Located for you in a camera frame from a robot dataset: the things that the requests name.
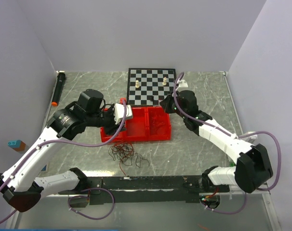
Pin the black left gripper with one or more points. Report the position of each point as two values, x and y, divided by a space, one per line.
113 128

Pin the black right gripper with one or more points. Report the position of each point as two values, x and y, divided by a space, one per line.
166 103

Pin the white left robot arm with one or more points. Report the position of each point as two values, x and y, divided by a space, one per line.
20 185

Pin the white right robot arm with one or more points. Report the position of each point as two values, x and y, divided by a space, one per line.
252 164

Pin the white chess piece right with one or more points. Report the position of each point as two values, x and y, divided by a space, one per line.
164 81

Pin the white chess piece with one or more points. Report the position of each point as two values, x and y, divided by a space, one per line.
164 81
137 84

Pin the red three-compartment plastic tray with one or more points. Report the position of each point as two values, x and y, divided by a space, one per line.
147 124

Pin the black and grey chessboard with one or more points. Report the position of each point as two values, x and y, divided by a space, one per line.
150 81

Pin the white chess piece left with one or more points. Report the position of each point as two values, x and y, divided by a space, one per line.
137 84

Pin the black marker with orange cap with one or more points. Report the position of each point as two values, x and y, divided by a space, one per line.
60 82

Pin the blue and brown toy block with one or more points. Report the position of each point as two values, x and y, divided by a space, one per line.
17 145

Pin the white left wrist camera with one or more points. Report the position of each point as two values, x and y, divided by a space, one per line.
119 112

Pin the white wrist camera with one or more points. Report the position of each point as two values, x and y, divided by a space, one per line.
182 84
119 112

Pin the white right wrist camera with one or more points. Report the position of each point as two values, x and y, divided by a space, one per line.
182 84

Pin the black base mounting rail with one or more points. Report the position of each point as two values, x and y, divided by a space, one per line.
150 189

